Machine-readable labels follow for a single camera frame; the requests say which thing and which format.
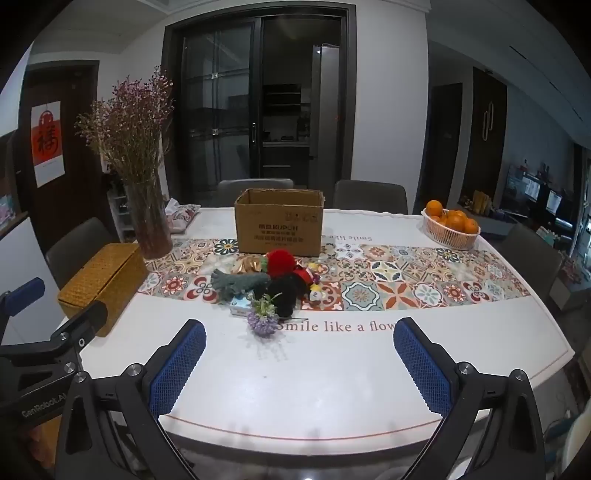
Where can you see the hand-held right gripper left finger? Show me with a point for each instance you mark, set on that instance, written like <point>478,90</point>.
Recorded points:
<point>178,369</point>

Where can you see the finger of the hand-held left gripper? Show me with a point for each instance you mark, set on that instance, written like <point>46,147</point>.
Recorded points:
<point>87,323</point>
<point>27,291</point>

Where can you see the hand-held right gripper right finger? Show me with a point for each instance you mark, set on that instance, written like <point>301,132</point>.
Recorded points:
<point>422,371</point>

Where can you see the gold biscuit packet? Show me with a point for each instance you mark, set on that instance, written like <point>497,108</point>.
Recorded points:
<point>247,266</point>

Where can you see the red and green fuzzy plush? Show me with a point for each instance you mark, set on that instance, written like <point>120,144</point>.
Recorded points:
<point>281,262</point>

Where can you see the brown cardboard box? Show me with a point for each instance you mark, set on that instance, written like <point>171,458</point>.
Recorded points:
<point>279,226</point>

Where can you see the woven straw storage box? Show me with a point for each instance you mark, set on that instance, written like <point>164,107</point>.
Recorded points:
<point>104,281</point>

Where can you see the grey dining chair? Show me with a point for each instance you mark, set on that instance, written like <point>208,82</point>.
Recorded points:
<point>531,258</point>
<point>369,196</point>
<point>254,184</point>
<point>78,249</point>

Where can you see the blue tissue pack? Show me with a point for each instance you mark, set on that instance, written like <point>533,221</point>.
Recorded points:
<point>239,305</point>

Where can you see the patterned tile table runner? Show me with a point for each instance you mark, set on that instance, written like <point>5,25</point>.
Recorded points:
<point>406,281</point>

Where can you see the purple artificial flower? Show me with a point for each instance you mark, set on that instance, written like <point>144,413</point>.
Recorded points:
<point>263,321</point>

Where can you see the grey knitted glove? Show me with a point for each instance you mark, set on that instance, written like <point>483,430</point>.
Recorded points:
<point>238,282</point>

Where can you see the white shoe rack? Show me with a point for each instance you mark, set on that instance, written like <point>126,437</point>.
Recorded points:
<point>119,212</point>

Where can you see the glass vase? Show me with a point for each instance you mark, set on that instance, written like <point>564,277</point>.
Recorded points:
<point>148,221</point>

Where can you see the dark wooden door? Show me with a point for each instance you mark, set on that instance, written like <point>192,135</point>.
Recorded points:
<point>81,175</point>

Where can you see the black fuzzy plush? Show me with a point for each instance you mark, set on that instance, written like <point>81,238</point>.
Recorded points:
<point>284,293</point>

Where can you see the white plastic fruit basket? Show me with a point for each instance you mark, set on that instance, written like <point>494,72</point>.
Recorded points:
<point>448,237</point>

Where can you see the floral fabric pouch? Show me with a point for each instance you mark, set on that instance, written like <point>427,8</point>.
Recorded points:
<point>181,216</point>

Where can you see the small colourful plush toy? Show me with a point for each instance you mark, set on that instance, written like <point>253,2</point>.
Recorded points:
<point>311,281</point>

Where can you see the pile of oranges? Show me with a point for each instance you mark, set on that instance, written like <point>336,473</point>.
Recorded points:
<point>455,219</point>

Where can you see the grey sideboard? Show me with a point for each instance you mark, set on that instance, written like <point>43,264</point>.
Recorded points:
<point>489,221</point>

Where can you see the dried pink flower bunch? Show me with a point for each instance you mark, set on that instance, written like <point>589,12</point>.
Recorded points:
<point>129,134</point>

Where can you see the computer monitor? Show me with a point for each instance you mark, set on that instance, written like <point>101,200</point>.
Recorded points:
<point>553,202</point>
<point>524,188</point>

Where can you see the dark framed sliding glass door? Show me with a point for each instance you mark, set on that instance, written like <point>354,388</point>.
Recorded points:
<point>217,115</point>

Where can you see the grey refrigerator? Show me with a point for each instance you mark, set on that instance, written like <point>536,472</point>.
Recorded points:
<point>323,115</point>

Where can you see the red and white wall calendar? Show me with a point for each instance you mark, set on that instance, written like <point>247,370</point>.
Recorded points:
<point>46,143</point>

